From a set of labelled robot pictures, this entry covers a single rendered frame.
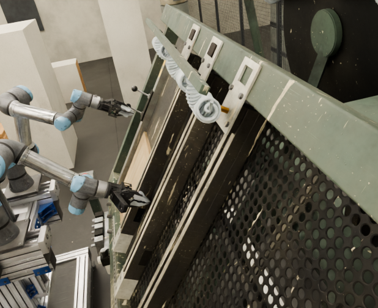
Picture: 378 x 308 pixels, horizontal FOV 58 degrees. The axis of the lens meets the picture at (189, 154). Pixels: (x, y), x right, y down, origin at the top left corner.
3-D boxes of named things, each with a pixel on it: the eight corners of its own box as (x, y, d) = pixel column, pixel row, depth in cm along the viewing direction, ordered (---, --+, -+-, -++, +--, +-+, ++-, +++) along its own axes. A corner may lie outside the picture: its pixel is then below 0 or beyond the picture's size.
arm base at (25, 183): (8, 195, 218) (1, 182, 213) (13, 182, 231) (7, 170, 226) (32, 189, 220) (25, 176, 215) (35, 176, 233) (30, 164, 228)
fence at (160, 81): (120, 187, 235) (115, 186, 233) (172, 57, 200) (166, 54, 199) (121, 192, 231) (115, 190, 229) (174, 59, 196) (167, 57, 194)
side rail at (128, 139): (126, 171, 258) (112, 167, 254) (183, 29, 218) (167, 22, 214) (127, 175, 253) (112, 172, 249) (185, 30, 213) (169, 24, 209)
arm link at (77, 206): (87, 203, 167) (93, 186, 162) (82, 218, 158) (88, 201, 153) (71, 198, 165) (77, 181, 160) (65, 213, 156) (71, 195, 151)
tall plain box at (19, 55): (37, 147, 517) (-14, 27, 428) (77, 138, 524) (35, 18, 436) (27, 179, 440) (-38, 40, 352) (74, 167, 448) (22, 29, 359)
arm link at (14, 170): (2, 178, 217) (-7, 161, 211) (16, 167, 228) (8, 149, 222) (17, 179, 214) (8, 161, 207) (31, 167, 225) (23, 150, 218)
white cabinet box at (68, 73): (59, 98, 708) (46, 63, 672) (87, 91, 716) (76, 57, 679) (57, 105, 670) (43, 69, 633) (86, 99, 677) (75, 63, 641)
